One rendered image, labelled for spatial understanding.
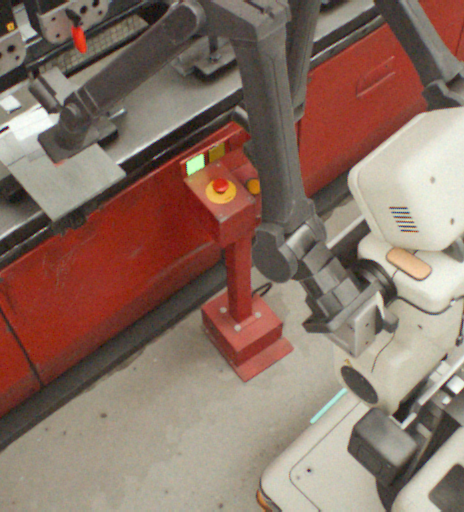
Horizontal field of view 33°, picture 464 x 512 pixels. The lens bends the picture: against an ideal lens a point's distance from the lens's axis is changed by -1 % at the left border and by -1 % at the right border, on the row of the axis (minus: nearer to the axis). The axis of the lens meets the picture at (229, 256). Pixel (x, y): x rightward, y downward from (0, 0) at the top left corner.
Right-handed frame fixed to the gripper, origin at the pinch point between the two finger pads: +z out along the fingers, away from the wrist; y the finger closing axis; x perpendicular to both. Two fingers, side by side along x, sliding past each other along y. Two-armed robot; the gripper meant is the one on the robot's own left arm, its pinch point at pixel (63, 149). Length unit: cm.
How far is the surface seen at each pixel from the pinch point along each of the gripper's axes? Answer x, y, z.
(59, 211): 9.9, 7.4, 2.3
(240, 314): 58, -34, 69
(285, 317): 70, -50, 82
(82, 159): 2.8, -3.8, 6.5
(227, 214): 30.0, -27.4, 15.4
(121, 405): 61, 8, 88
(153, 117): 0.9, -28.5, 22.1
